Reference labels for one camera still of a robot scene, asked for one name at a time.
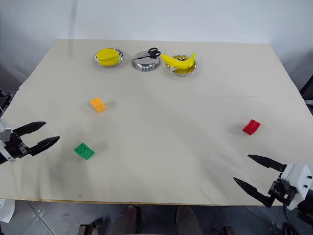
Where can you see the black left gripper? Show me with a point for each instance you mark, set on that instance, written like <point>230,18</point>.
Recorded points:
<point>15,147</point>

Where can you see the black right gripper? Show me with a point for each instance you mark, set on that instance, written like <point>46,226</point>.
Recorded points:
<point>281,190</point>

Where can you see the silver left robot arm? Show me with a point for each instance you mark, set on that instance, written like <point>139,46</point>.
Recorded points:
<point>2,160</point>

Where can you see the red toy brick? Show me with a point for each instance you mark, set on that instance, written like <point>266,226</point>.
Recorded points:
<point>252,127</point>

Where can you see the green toy brick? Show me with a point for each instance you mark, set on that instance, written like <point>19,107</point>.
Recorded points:
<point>86,153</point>

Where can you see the orange toy brick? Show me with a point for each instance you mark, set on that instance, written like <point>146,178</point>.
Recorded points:
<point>99,107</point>

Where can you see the white plastic bag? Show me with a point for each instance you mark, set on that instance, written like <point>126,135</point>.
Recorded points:
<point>5,210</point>

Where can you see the black equipment stand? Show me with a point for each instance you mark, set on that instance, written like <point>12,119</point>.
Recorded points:
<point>307,88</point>

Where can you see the steel bowl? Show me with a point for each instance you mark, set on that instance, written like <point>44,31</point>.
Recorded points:
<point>145,64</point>
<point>181,74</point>
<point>112,66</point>

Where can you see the yellow toy starfruit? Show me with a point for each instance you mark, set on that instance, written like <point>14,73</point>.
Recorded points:
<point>108,57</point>

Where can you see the dark brown rounded shape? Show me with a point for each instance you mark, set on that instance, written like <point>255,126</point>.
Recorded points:
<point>127,220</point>

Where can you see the black scissors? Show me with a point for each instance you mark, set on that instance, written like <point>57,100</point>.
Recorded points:
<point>152,55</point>

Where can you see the yellow toy banana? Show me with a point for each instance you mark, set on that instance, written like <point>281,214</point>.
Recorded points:
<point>176,63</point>

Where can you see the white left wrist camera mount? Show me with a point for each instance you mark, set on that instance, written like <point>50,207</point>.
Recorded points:
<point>5,129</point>

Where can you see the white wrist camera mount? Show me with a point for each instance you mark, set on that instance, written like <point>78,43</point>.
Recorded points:
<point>5,129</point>
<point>297,176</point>

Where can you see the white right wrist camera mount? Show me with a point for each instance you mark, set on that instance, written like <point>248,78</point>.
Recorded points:
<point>297,176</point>

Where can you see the dark equipment frame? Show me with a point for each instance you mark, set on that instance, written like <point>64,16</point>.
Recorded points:
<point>3,98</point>

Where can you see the dark metal bracket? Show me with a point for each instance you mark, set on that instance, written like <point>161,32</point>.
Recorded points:
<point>94,226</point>

